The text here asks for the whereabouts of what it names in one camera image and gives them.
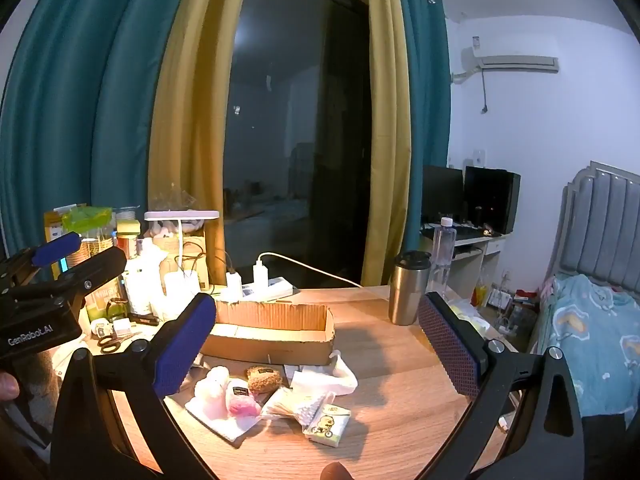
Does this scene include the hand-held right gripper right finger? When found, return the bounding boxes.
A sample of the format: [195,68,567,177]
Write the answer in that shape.
[417,291,586,480]

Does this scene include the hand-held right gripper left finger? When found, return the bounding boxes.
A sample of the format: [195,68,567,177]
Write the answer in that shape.
[50,292,218,480]

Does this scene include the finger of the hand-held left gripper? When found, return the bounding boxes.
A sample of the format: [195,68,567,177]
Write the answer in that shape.
[0,231,83,286]
[10,246,128,307]

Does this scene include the white plastic bag bundle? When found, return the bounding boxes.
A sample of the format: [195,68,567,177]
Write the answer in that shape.
[194,366,231,418]

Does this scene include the pink sponge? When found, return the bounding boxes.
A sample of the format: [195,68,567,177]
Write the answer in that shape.
[225,380,262,417]

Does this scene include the brown sponge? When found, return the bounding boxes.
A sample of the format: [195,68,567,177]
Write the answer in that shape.
[245,365,283,395]

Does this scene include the bag of cotton swabs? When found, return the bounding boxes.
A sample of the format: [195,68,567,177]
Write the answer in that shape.
[260,386,336,421]

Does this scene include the duck print tissue pack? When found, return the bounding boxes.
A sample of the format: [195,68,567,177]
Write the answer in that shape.
[302,404,352,447]

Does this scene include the person's left hand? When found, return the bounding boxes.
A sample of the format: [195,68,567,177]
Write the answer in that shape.
[0,372,21,402]

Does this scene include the green patterned tin can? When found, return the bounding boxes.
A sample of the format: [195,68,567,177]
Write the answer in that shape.
[65,237,113,268]

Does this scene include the yellow carton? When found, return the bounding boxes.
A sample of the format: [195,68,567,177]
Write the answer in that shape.
[44,205,68,256]

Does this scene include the green printed box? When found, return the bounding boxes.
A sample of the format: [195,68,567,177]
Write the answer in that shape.
[85,285,123,323]

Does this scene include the green plastic bag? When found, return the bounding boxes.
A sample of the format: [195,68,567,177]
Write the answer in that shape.
[62,207,113,233]

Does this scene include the white plastic basket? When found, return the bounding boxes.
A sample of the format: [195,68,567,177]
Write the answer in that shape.
[122,260,166,316]

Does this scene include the stainless steel tumbler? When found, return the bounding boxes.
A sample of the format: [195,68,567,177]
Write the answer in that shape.
[389,250,432,326]

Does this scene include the black scissors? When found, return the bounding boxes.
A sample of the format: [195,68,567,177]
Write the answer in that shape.
[97,331,143,353]

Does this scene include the plush toys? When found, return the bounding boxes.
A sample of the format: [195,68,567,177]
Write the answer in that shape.
[150,220,201,238]

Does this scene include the brown cardboard storage box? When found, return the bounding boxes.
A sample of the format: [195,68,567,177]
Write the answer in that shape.
[150,232,211,291]

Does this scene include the white embossed paper towel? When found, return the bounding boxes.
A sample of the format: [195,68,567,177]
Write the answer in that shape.
[185,390,273,443]

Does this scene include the white computer desk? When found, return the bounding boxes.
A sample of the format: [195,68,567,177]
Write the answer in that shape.
[420,225,506,301]

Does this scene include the white desk lamp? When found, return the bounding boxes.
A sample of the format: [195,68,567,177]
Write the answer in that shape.
[144,210,221,306]

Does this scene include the clear plastic water bottle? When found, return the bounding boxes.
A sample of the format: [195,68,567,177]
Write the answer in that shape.
[426,216,457,306]

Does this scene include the white power strip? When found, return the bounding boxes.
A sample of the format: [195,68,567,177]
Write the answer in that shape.
[215,277,295,303]

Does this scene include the blue printed blanket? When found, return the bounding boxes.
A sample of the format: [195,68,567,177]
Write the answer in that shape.
[537,274,640,411]

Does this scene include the black computer monitor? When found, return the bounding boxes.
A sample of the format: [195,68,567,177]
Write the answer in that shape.
[464,166,521,235]
[422,165,465,223]

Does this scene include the teal curtain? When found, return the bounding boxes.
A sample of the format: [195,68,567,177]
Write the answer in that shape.
[0,0,201,261]
[400,0,451,271]

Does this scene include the yellow curtain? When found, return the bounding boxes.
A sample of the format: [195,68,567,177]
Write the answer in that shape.
[360,0,413,286]
[147,0,253,286]

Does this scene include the grey padded bed headboard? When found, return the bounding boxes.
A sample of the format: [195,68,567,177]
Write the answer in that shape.
[545,161,640,281]

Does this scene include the dark glass door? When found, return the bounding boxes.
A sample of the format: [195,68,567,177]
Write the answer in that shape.
[222,0,371,286]

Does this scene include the white air conditioner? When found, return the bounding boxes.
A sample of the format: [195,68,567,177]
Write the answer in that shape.
[472,55,560,75]

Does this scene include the black charging cable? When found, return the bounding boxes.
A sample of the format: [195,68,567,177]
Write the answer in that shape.
[175,240,236,291]

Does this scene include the white charging cable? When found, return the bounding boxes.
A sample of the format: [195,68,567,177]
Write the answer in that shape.
[257,251,366,288]

